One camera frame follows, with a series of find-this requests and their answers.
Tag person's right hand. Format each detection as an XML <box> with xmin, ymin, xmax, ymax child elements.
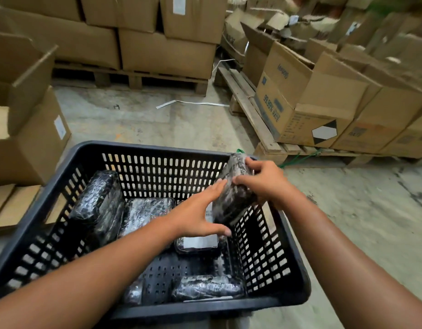
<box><xmin>232</xmin><ymin>157</ymin><xmax>294</xmax><ymax>207</ymax></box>

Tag person's left hand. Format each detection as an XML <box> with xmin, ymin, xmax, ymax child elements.
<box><xmin>169</xmin><ymin>179</ymin><xmax>232</xmax><ymax>239</ymax></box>

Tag black plastic-wrapped packet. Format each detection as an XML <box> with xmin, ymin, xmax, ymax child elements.
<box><xmin>121</xmin><ymin>280</ymin><xmax>145</xmax><ymax>306</ymax></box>
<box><xmin>212</xmin><ymin>152</ymin><xmax>259</xmax><ymax>226</ymax></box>
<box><xmin>68</xmin><ymin>170</ymin><xmax>126</xmax><ymax>245</ymax></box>
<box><xmin>171</xmin><ymin>275</ymin><xmax>246</xmax><ymax>302</ymax></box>
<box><xmin>118</xmin><ymin>197</ymin><xmax>176</xmax><ymax>238</ymax></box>

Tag person's right forearm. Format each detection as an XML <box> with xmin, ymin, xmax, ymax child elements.
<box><xmin>276</xmin><ymin>188</ymin><xmax>422</xmax><ymax>329</ymax></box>

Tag person's left forearm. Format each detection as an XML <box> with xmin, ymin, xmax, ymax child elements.
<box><xmin>0</xmin><ymin>216</ymin><xmax>184</xmax><ymax>329</ymax></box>

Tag white-labelled black wrapped packet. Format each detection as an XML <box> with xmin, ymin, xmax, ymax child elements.
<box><xmin>174</xmin><ymin>202</ymin><xmax>229</xmax><ymax>255</ymax></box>

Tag black plastic slotted crate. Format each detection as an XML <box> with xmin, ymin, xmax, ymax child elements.
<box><xmin>0</xmin><ymin>141</ymin><xmax>312</xmax><ymax>322</ymax></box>

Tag long wooden pallet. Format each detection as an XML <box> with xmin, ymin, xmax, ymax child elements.
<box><xmin>214</xmin><ymin>64</ymin><xmax>422</xmax><ymax>169</ymax></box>

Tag open cardboard box blue print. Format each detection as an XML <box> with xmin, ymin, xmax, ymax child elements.
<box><xmin>254</xmin><ymin>41</ymin><xmax>370</xmax><ymax>149</ymax></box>

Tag closed brown cardboard box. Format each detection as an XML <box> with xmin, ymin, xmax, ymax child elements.
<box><xmin>118</xmin><ymin>29</ymin><xmax>217</xmax><ymax>80</ymax></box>
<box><xmin>159</xmin><ymin>0</ymin><xmax>229</xmax><ymax>44</ymax></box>
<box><xmin>80</xmin><ymin>0</ymin><xmax>160</xmax><ymax>33</ymax></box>
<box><xmin>0</xmin><ymin>6</ymin><xmax>121</xmax><ymax>69</ymax></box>
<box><xmin>0</xmin><ymin>0</ymin><xmax>82</xmax><ymax>21</ymax></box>

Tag pile of opened cardboard boxes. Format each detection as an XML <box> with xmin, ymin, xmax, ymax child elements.
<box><xmin>221</xmin><ymin>0</ymin><xmax>422</xmax><ymax>89</ymax></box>

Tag flattened cardboard sheets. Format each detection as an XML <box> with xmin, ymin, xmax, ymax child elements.
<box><xmin>0</xmin><ymin>184</ymin><xmax>69</xmax><ymax>234</ymax></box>

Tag open cardboard box white label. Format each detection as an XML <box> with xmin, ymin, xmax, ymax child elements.
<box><xmin>0</xmin><ymin>30</ymin><xmax>72</xmax><ymax>187</ymax></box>

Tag green string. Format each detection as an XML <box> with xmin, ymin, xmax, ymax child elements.
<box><xmin>235</xmin><ymin>149</ymin><xmax>322</xmax><ymax>169</ymax></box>

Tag white plastic strap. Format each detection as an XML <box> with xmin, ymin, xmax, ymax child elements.
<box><xmin>156</xmin><ymin>99</ymin><xmax>230</xmax><ymax>109</ymax></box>

